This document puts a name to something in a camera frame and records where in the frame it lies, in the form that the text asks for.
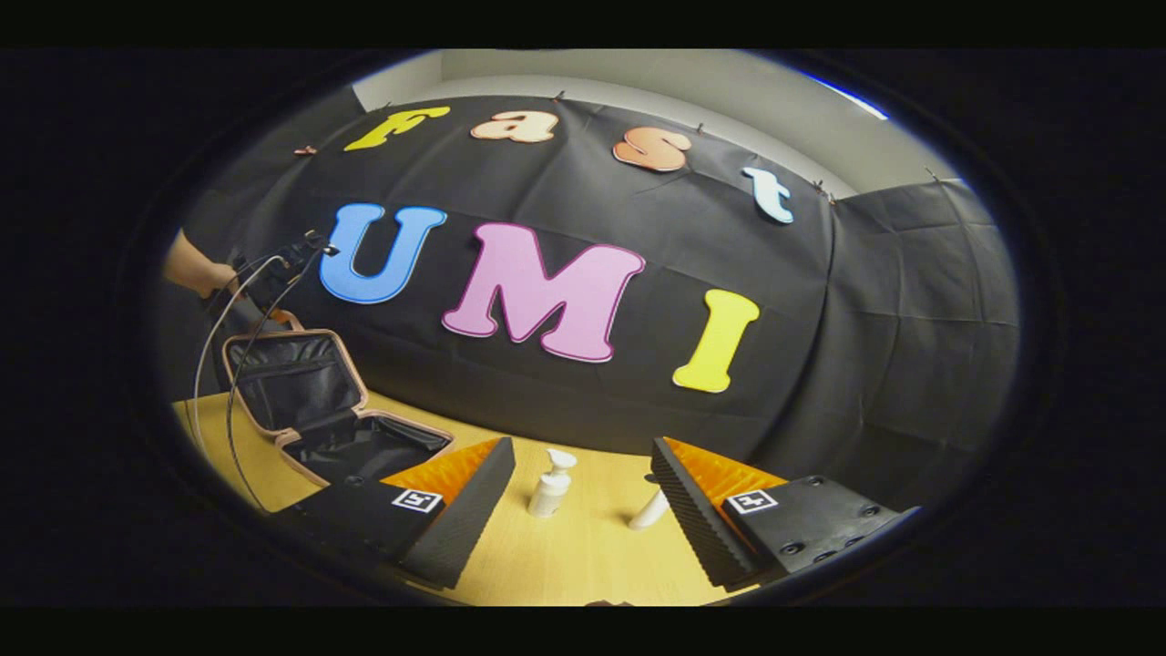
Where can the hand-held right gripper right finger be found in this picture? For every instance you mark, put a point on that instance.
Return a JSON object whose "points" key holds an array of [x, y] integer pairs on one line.
{"points": [[692, 524]]}

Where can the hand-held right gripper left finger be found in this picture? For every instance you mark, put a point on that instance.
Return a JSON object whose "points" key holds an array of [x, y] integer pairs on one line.
{"points": [[469, 528]]}

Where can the white squeeze tube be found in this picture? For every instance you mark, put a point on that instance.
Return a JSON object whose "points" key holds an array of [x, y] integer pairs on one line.
{"points": [[649, 512]]}

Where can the white pump bottle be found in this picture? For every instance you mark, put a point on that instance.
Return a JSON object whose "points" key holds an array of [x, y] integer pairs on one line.
{"points": [[549, 497]]}

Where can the pink suitcase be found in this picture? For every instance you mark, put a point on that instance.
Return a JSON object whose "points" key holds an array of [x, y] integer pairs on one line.
{"points": [[301, 383]]}

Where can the black backdrop cloth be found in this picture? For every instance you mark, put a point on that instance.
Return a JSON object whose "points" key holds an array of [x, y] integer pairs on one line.
{"points": [[638, 401]]}

